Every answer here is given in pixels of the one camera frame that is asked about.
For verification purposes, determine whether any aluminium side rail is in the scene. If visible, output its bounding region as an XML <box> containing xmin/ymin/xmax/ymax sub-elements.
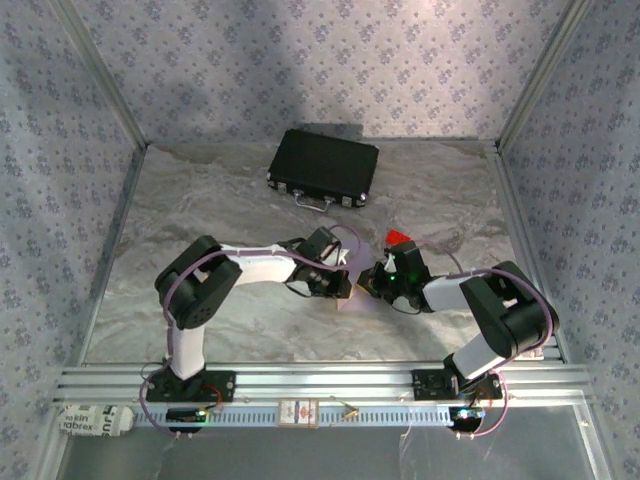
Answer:
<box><xmin>487</xmin><ymin>142</ymin><xmax>614</xmax><ymax>480</ymax></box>
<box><xmin>37</xmin><ymin>144</ymin><xmax>149</xmax><ymax>480</ymax></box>

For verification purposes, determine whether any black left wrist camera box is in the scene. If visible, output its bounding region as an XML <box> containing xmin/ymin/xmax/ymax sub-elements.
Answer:
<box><xmin>299</xmin><ymin>227</ymin><xmax>345</xmax><ymax>262</ymax></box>

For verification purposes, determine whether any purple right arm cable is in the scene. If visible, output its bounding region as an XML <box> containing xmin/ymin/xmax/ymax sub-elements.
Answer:
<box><xmin>412</xmin><ymin>242</ymin><xmax>561</xmax><ymax>441</ymax></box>

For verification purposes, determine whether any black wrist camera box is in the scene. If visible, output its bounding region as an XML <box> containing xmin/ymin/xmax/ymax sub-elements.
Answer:
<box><xmin>383</xmin><ymin>239</ymin><xmax>430</xmax><ymax>282</ymax></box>
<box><xmin>299</xmin><ymin>227</ymin><xmax>345</xmax><ymax>262</ymax></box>

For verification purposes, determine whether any small brass clip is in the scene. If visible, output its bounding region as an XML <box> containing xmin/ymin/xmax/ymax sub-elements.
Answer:
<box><xmin>329</xmin><ymin>396</ymin><xmax>359</xmax><ymax>427</ymax></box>

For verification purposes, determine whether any light purple paper sheet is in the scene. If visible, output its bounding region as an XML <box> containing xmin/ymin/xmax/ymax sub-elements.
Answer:
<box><xmin>337</xmin><ymin>234</ymin><xmax>374</xmax><ymax>314</ymax></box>

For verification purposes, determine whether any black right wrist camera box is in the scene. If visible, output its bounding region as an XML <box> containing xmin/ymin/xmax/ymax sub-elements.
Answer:
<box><xmin>383</xmin><ymin>239</ymin><xmax>430</xmax><ymax>282</ymax></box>

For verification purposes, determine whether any aluminium frame post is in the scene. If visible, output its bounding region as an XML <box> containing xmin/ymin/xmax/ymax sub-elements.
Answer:
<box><xmin>494</xmin><ymin>0</ymin><xmax>596</xmax><ymax>151</ymax></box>

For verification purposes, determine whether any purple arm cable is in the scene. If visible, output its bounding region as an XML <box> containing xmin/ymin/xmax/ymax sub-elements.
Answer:
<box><xmin>137</xmin><ymin>223</ymin><xmax>362</xmax><ymax>441</ymax></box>
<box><xmin>412</xmin><ymin>242</ymin><xmax>561</xmax><ymax>441</ymax></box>

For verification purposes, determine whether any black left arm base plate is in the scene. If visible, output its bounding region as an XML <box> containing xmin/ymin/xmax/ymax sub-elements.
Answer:
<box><xmin>144</xmin><ymin>370</ymin><xmax>237</xmax><ymax>404</ymax></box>

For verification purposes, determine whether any grey metal sheet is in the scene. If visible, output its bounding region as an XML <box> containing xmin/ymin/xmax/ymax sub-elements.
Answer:
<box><xmin>59</xmin><ymin>405</ymin><xmax>601</xmax><ymax>480</ymax></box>

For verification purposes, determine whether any white roll with black print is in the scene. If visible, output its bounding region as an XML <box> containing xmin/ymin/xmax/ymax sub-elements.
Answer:
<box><xmin>55</xmin><ymin>403</ymin><xmax>135</xmax><ymax>439</ymax></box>

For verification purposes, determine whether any small printed card box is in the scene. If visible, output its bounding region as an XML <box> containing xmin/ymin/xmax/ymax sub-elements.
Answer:
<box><xmin>277</xmin><ymin>398</ymin><xmax>320</xmax><ymax>430</ymax></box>

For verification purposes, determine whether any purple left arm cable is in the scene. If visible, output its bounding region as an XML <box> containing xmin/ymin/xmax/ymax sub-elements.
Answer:
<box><xmin>137</xmin><ymin>223</ymin><xmax>362</xmax><ymax>441</ymax></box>

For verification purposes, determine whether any black briefcase with metal handle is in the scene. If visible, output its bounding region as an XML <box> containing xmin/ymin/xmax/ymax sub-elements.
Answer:
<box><xmin>266</xmin><ymin>128</ymin><xmax>380</xmax><ymax>214</ymax></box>

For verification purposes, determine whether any slotted grey cable duct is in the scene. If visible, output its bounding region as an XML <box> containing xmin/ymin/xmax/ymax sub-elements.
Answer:
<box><xmin>132</xmin><ymin>407</ymin><xmax>454</xmax><ymax>429</ymax></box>

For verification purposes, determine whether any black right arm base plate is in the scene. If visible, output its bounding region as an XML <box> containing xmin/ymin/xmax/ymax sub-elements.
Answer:
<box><xmin>411</xmin><ymin>368</ymin><xmax>504</xmax><ymax>401</ymax></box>

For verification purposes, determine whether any aluminium mounting rail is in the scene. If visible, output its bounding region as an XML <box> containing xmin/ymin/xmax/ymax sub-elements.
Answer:
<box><xmin>53</xmin><ymin>363</ymin><xmax>596</xmax><ymax>407</ymax></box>

